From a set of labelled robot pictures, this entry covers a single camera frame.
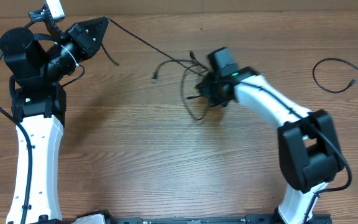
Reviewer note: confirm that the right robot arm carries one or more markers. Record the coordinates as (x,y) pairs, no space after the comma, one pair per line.
(308,148)

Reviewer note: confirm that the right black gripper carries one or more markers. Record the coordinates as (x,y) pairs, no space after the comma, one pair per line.
(207,86)

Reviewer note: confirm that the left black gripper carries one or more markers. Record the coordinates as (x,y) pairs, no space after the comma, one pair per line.
(78,36)

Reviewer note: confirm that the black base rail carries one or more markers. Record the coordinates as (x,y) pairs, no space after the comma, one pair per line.
(191,220)

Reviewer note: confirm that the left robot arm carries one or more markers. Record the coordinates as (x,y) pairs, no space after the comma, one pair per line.
(38,62)

